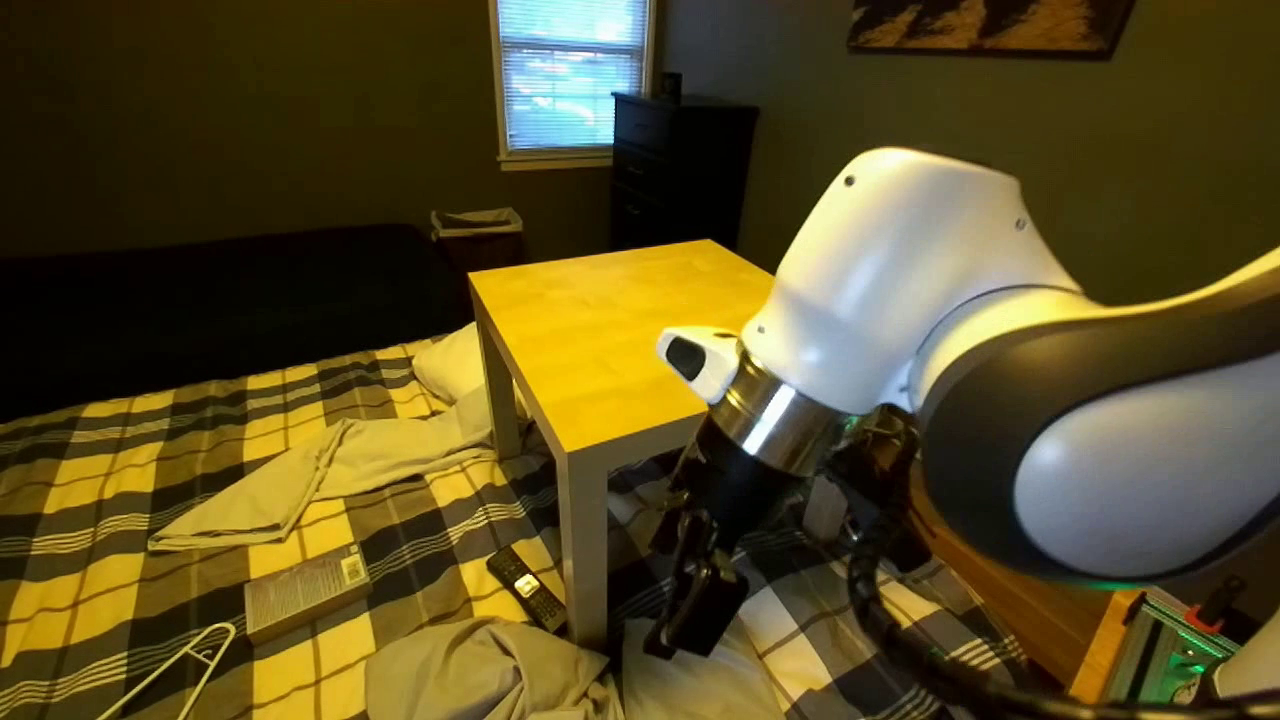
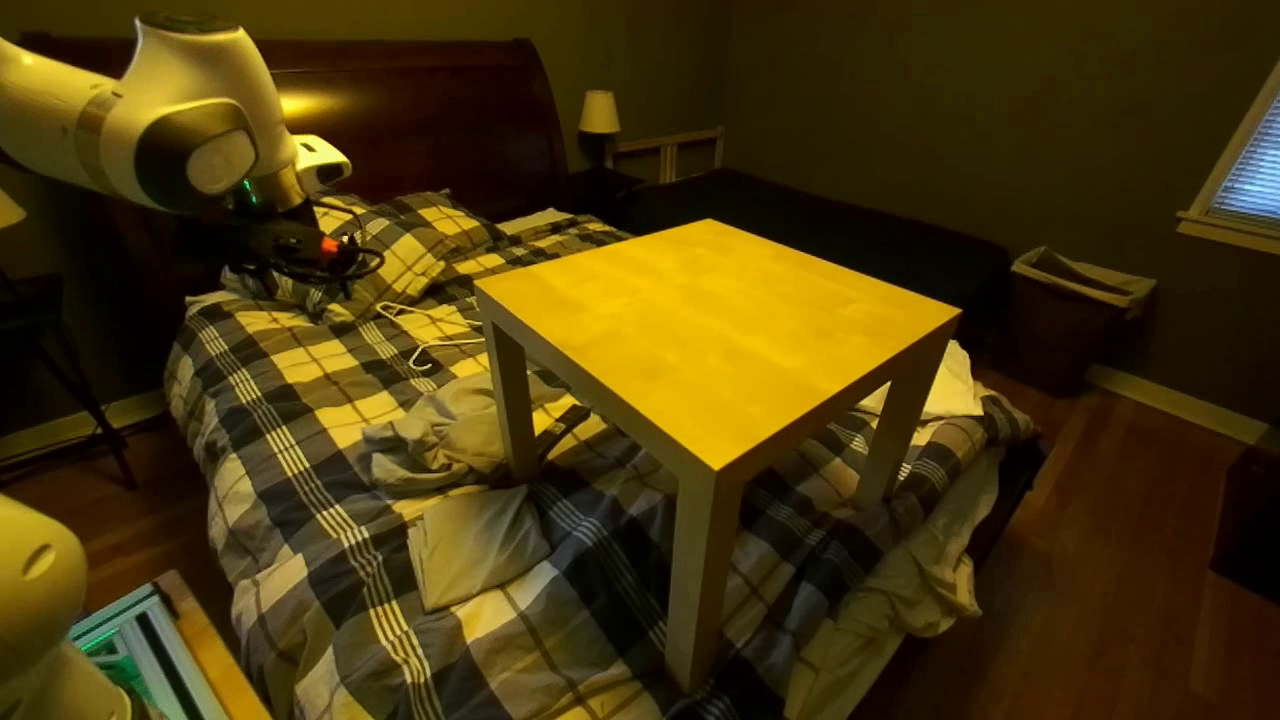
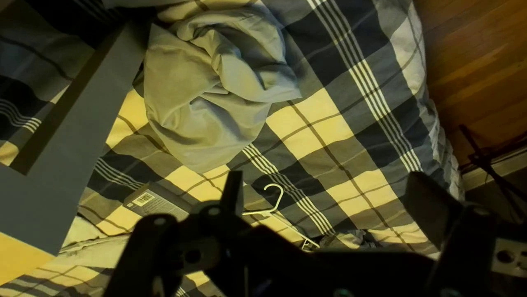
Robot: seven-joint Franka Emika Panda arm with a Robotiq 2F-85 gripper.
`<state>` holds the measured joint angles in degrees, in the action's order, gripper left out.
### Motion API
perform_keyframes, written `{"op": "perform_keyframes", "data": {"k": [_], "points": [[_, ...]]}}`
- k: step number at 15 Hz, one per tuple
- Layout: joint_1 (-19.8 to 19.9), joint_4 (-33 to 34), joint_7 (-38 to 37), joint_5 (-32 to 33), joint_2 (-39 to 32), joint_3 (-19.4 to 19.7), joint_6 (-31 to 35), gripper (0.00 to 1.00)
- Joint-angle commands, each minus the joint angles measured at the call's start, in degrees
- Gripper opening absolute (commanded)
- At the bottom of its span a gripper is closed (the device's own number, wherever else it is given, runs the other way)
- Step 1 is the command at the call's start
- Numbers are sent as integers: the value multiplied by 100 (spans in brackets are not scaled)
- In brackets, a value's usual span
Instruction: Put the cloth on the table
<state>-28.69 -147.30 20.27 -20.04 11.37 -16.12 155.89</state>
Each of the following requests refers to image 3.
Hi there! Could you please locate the small light wooden table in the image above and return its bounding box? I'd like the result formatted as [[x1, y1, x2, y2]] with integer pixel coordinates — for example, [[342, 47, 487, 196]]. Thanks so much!
[[0, 21, 151, 285]]

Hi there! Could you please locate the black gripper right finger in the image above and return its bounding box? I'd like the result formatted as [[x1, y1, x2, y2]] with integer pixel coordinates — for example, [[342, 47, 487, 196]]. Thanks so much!
[[403, 169, 474, 260]]

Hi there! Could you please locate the plaid bed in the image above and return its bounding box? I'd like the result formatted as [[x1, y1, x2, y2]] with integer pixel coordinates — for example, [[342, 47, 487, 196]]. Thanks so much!
[[0, 0, 466, 297]]

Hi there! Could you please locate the black tripod stand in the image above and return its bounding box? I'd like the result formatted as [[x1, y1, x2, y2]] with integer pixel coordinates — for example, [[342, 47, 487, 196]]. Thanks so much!
[[457, 121, 527, 220]]

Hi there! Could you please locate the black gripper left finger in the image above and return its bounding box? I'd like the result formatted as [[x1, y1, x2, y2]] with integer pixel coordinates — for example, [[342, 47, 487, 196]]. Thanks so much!
[[103, 212, 184, 297]]

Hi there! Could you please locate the grey cloth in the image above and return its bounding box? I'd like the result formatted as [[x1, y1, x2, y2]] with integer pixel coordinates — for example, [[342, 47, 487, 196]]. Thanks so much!
[[141, 1, 304, 174]]

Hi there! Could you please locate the white plastic clothes hanger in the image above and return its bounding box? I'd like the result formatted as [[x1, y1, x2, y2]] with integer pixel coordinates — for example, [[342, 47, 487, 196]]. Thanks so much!
[[240, 181, 322, 252]]

